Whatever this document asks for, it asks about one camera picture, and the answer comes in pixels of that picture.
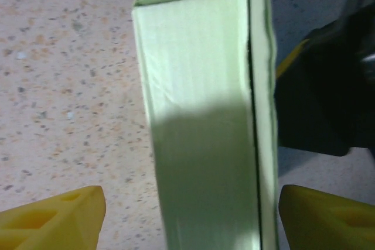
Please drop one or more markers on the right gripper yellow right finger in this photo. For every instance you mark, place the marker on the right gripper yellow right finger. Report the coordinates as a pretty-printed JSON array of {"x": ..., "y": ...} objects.
[{"x": 331, "y": 223}]

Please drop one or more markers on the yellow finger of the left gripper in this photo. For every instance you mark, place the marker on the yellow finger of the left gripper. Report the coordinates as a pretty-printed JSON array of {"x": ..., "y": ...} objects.
[{"x": 316, "y": 100}]

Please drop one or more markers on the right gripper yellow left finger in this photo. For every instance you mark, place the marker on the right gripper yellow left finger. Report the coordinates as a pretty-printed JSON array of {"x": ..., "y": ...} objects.
[{"x": 52, "y": 220}]

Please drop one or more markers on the green paper box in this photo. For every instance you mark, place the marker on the green paper box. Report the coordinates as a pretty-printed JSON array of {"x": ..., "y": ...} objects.
[{"x": 205, "y": 115}]

